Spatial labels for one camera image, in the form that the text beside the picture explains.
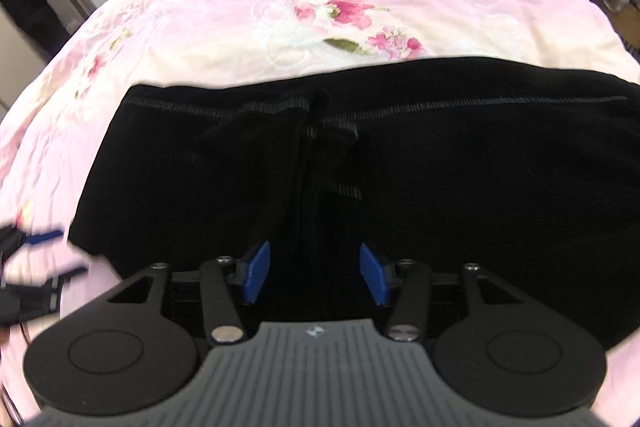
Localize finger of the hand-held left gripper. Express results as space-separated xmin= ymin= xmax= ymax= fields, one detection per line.
xmin=0 ymin=227 xmax=66 ymax=260
xmin=44 ymin=257 xmax=92 ymax=290

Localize cardboard box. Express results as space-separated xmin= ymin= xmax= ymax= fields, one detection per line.
xmin=606 ymin=5 xmax=640 ymax=56

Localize pink floral blanket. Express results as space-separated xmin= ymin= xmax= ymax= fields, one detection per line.
xmin=0 ymin=0 xmax=640 ymax=413

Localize black pants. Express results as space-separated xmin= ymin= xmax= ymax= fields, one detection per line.
xmin=67 ymin=55 xmax=640 ymax=352

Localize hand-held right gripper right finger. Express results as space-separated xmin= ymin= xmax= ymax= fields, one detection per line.
xmin=359 ymin=243 xmax=527 ymax=343

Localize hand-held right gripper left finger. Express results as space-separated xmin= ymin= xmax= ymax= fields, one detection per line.
xmin=107 ymin=240 xmax=272 ymax=348

